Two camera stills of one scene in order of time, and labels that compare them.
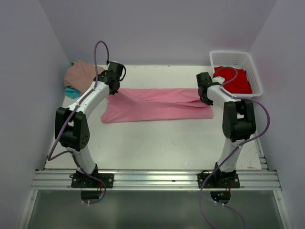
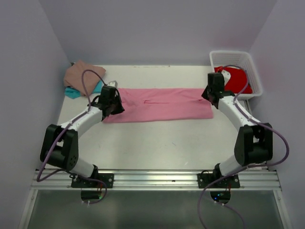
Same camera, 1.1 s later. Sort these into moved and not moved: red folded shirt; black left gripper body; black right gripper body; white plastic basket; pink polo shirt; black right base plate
Moved: black left gripper body; black right gripper body
Not moved: white plastic basket; red folded shirt; black right base plate; pink polo shirt
